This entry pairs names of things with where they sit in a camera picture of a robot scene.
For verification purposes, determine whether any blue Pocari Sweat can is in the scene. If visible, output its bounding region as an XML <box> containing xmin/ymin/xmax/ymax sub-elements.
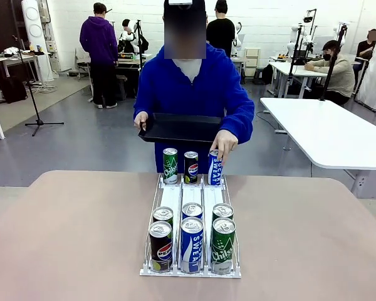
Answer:
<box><xmin>181</xmin><ymin>203</ymin><xmax>204</xmax><ymax>222</ymax></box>
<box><xmin>180</xmin><ymin>217</ymin><xmax>205</xmax><ymax>273</ymax></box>
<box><xmin>207</xmin><ymin>149</ymin><xmax>224</xmax><ymax>186</ymax></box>

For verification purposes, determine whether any black Pepsi can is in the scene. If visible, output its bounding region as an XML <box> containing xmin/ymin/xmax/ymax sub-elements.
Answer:
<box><xmin>152</xmin><ymin>206</ymin><xmax>174</xmax><ymax>231</ymax></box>
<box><xmin>184</xmin><ymin>151</ymin><xmax>199</xmax><ymax>185</ymax></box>
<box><xmin>149</xmin><ymin>221</ymin><xmax>173</xmax><ymax>272</ymax></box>

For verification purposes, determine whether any seated man in beige sweater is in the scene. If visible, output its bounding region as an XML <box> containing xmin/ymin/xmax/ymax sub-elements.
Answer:
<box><xmin>303</xmin><ymin>40</ymin><xmax>355</xmax><ymax>106</ymax></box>

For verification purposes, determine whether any person in blue hoodie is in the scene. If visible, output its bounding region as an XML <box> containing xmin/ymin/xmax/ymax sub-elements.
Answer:
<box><xmin>133</xmin><ymin>0</ymin><xmax>256</xmax><ymax>174</ymax></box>

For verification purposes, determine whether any white drawer cabinet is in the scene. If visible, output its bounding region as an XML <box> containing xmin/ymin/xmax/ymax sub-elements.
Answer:
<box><xmin>244</xmin><ymin>47</ymin><xmax>261</xmax><ymax>83</ymax></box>

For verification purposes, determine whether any white tower air conditioner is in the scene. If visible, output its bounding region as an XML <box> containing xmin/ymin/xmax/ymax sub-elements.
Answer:
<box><xmin>21</xmin><ymin>0</ymin><xmax>56</xmax><ymax>81</ymax></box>

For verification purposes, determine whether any cluttered white side table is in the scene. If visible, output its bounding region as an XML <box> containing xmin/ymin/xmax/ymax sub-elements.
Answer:
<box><xmin>0</xmin><ymin>53</ymin><xmax>44</xmax><ymax>101</ymax></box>

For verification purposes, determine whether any person in black sweater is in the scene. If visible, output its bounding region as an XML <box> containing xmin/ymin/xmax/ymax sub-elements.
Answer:
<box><xmin>206</xmin><ymin>0</ymin><xmax>236</xmax><ymax>59</ymax></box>

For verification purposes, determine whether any person in purple hoodie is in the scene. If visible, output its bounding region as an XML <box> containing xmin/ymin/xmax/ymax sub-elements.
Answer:
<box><xmin>79</xmin><ymin>2</ymin><xmax>119</xmax><ymax>110</ymax></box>

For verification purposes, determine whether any white three-lane can rack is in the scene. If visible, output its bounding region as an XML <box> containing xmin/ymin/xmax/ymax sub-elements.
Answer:
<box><xmin>139</xmin><ymin>174</ymin><xmax>243</xmax><ymax>279</ymax></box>

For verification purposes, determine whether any black tripod pole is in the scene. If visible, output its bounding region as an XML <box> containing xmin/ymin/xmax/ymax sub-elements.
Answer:
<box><xmin>319</xmin><ymin>23</ymin><xmax>348</xmax><ymax>102</ymax></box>

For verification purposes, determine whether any black bag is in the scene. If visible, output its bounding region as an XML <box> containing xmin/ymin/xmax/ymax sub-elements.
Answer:
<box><xmin>1</xmin><ymin>75</ymin><xmax>28</xmax><ymax>104</ymax></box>

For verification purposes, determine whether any black microphone stand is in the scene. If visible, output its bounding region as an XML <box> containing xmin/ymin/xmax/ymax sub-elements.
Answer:
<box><xmin>12</xmin><ymin>34</ymin><xmax>65</xmax><ymax>137</ymax></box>

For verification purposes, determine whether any large white table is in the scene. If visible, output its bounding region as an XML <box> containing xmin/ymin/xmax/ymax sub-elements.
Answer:
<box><xmin>259</xmin><ymin>97</ymin><xmax>376</xmax><ymax>200</ymax></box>

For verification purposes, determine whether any person's left forearm blue sleeve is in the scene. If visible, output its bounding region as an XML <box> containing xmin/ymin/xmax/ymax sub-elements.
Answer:
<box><xmin>224</xmin><ymin>100</ymin><xmax>256</xmax><ymax>145</ymax></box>

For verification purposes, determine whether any person's right hand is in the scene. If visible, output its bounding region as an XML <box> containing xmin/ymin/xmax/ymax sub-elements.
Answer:
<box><xmin>133</xmin><ymin>111</ymin><xmax>150</xmax><ymax>132</ymax></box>

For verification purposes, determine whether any person in black jacket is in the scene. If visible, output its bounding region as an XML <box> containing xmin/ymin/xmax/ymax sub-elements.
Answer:
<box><xmin>117</xmin><ymin>18</ymin><xmax>138</xmax><ymax>54</ymax></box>

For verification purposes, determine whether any person's right forearm blue sleeve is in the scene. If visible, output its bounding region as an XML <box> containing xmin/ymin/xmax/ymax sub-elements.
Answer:
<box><xmin>133</xmin><ymin>90</ymin><xmax>154</xmax><ymax>117</ymax></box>

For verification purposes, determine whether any black plastic tray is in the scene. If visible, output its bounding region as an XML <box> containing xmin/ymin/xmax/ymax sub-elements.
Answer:
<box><xmin>137</xmin><ymin>112</ymin><xmax>224</xmax><ymax>145</ymax></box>

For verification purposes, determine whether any green Chilsung cider can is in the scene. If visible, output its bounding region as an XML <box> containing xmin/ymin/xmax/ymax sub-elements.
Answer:
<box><xmin>162</xmin><ymin>147</ymin><xmax>179</xmax><ymax>184</ymax></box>
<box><xmin>212</xmin><ymin>203</ymin><xmax>234</xmax><ymax>222</ymax></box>
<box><xmin>210</xmin><ymin>217</ymin><xmax>237</xmax><ymax>275</ymax></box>

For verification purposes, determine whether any white background desk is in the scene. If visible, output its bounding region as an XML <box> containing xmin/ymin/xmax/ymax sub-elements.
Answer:
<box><xmin>268</xmin><ymin>61</ymin><xmax>330</xmax><ymax>98</ymax></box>

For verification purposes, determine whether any black camera tripod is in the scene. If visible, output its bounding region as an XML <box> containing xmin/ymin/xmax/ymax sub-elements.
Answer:
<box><xmin>136</xmin><ymin>19</ymin><xmax>147</xmax><ymax>98</ymax></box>

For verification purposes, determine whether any wooden background desk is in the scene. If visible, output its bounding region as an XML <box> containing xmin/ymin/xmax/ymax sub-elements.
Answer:
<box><xmin>114</xmin><ymin>53</ymin><xmax>153</xmax><ymax>101</ymax></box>

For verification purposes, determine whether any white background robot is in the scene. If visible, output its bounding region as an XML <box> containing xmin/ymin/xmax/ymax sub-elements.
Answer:
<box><xmin>233</xmin><ymin>21</ymin><xmax>247</xmax><ymax>57</ymax></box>

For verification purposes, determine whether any person's left hand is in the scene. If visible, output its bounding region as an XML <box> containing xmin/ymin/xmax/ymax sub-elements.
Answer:
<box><xmin>209</xmin><ymin>129</ymin><xmax>239</xmax><ymax>166</ymax></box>

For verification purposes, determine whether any seated person in dark top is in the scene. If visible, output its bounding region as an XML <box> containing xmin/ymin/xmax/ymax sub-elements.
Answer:
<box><xmin>355</xmin><ymin>29</ymin><xmax>376</xmax><ymax>63</ymax></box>

